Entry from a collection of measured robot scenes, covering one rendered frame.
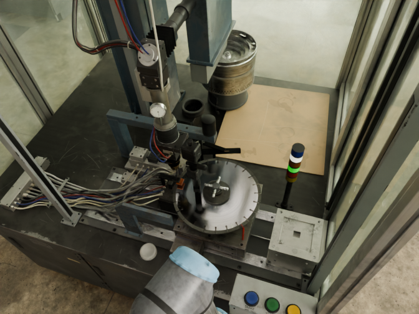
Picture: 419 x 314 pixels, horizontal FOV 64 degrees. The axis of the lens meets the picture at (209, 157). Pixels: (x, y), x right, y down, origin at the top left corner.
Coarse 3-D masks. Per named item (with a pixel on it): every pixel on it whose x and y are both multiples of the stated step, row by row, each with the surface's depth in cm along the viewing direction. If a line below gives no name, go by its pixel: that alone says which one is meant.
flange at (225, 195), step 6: (216, 180) 136; (222, 186) 134; (228, 186) 134; (204, 192) 133; (210, 192) 132; (222, 192) 132; (228, 192) 132; (210, 198) 130; (216, 198) 130; (222, 198) 130; (228, 198) 131; (216, 204) 130
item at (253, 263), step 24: (168, 120) 106; (168, 144) 112; (120, 168) 168; (144, 192) 158; (168, 192) 143; (96, 216) 151; (120, 216) 136; (144, 216) 128; (168, 216) 122; (264, 216) 147; (312, 216) 146; (144, 240) 143; (168, 240) 142; (192, 240) 135; (216, 240) 131; (240, 240) 131; (264, 240) 140; (216, 264) 135; (240, 264) 134; (264, 264) 133
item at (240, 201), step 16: (208, 176) 138; (224, 176) 138; (240, 176) 138; (176, 192) 134; (192, 192) 134; (240, 192) 133; (256, 192) 132; (192, 208) 129; (208, 208) 129; (224, 208) 129; (240, 208) 128; (208, 224) 125; (224, 224) 124
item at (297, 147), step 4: (296, 144) 120; (300, 144) 120; (292, 148) 119; (296, 148) 118; (300, 148) 118; (304, 148) 118; (292, 152) 119; (296, 152) 118; (300, 152) 117; (296, 156) 119; (300, 156) 119
